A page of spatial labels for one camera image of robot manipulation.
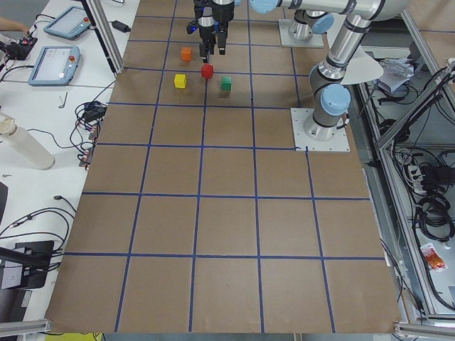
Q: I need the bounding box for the near teach pendant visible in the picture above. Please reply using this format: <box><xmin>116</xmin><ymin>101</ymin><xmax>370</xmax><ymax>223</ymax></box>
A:
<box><xmin>28</xmin><ymin>45</ymin><xmax>80</xmax><ymax>86</ymax></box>

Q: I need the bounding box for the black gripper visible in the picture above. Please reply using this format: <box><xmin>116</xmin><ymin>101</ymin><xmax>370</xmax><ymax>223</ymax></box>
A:
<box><xmin>193</xmin><ymin>0</ymin><xmax>235</xmax><ymax>63</ymax></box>

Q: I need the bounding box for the far teach pendant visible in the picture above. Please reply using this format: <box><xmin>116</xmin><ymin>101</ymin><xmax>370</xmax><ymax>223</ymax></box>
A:
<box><xmin>43</xmin><ymin>6</ymin><xmax>91</xmax><ymax>40</ymax></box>

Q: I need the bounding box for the crumpled white paper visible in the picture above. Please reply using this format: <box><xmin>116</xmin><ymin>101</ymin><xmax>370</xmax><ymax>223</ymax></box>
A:
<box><xmin>378</xmin><ymin>58</ymin><xmax>414</xmax><ymax>93</ymax></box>

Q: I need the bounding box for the aluminium frame post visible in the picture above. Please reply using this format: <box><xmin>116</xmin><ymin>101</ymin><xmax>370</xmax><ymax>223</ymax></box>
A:
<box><xmin>81</xmin><ymin>0</ymin><xmax>124</xmax><ymax>75</ymax></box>

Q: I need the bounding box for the red snack packet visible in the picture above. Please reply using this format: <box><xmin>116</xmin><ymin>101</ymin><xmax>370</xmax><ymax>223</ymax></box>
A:
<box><xmin>420</xmin><ymin>243</ymin><xmax>446</xmax><ymax>271</ymax></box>

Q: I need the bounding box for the teach pendant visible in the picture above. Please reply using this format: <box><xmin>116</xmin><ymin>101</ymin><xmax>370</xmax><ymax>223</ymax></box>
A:
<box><xmin>43</xmin><ymin>6</ymin><xmax>91</xmax><ymax>40</ymax></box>
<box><xmin>28</xmin><ymin>45</ymin><xmax>80</xmax><ymax>86</ymax></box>

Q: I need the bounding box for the allen key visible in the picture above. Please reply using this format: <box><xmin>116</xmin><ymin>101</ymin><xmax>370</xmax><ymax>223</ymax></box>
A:
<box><xmin>58</xmin><ymin>92</ymin><xmax>68</xmax><ymax>109</ymax></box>

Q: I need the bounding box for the white power strip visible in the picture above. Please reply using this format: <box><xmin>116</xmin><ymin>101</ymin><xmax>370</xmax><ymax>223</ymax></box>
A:
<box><xmin>405</xmin><ymin>164</ymin><xmax>427</xmax><ymax>195</ymax></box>

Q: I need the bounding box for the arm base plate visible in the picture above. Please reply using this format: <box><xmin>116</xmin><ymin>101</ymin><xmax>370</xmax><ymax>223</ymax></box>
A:
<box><xmin>291</xmin><ymin>108</ymin><xmax>350</xmax><ymax>153</ymax></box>
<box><xmin>278</xmin><ymin>19</ymin><xmax>324</xmax><ymax>48</ymax></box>

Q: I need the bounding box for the black monitor stand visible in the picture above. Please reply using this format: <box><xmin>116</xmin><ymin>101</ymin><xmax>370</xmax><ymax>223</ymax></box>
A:
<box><xmin>1</xmin><ymin>241</ymin><xmax>54</xmax><ymax>290</ymax></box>

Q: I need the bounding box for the orange wooden block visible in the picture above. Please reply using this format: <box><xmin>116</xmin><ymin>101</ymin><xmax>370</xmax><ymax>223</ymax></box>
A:
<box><xmin>181</xmin><ymin>47</ymin><xmax>193</xmax><ymax>62</ymax></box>

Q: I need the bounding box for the black power adapter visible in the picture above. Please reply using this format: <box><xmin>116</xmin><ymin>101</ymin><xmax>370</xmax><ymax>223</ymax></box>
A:
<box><xmin>111</xmin><ymin>21</ymin><xmax>131</xmax><ymax>33</ymax></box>

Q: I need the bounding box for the green wooden block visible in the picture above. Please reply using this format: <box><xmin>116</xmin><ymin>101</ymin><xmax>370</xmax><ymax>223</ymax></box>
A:
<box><xmin>220</xmin><ymin>75</ymin><xmax>232</xmax><ymax>92</ymax></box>

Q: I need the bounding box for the yellow wooden block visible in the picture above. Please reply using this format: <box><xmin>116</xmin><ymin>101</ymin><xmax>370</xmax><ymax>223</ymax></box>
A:
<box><xmin>173</xmin><ymin>74</ymin><xmax>187</xmax><ymax>89</ymax></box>

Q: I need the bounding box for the red wooden block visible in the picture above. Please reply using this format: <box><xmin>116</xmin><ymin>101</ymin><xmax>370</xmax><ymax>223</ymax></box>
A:
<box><xmin>200</xmin><ymin>63</ymin><xmax>214</xmax><ymax>79</ymax></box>

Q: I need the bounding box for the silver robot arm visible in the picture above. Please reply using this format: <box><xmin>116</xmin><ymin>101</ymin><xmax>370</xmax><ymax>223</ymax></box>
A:
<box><xmin>288</xmin><ymin>10</ymin><xmax>334</xmax><ymax>40</ymax></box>
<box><xmin>186</xmin><ymin>1</ymin><xmax>408</xmax><ymax>142</ymax></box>

